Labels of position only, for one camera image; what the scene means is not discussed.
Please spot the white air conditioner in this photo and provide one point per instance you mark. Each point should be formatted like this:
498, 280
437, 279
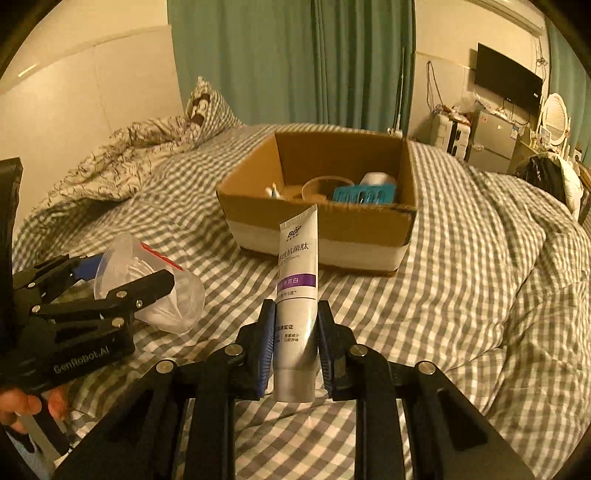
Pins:
522, 13

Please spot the brown cardboard box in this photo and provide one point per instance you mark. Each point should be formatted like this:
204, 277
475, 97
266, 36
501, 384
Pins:
372, 239

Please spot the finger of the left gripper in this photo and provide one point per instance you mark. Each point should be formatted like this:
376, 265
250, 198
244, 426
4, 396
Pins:
53, 277
115, 295

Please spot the silver mini fridge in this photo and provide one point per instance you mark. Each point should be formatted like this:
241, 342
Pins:
492, 143

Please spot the white purple toothpaste tube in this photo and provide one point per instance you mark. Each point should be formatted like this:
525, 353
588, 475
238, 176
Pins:
295, 354

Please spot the clear plastic cotton swab container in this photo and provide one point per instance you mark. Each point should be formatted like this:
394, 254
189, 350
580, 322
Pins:
128, 259

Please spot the beige tape roll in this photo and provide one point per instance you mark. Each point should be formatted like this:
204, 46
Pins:
321, 188

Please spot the person's left hand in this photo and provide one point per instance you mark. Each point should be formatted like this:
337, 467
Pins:
14, 403

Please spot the white towel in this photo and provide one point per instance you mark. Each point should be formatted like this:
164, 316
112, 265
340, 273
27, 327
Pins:
378, 179

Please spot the wooden dressing table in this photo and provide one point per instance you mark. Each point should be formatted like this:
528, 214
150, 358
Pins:
523, 151

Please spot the black wall television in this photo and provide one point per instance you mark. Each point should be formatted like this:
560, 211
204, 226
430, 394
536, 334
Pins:
506, 78

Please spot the green curtain right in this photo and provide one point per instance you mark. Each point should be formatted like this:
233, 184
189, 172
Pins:
569, 78

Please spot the patterned pillow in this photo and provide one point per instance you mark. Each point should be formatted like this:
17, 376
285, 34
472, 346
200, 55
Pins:
207, 113

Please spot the chair with black clothes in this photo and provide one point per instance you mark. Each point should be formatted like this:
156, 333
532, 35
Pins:
557, 177

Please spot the white suitcase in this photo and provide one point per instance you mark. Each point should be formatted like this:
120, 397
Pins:
450, 135

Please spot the green curtain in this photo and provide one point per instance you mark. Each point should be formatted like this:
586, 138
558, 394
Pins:
569, 78
346, 63

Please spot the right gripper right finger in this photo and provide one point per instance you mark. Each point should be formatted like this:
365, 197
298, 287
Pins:
409, 419

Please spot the white oval vanity mirror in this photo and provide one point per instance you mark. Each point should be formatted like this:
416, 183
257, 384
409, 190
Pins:
554, 122

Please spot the floral white duvet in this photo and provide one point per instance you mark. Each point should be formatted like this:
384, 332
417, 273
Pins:
117, 169

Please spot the green curtain left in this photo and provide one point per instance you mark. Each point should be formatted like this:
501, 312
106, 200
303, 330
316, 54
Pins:
346, 63

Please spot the grey checkered bed cover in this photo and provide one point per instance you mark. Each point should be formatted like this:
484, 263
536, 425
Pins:
494, 288

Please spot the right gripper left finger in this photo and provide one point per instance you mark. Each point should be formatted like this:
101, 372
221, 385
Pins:
140, 436

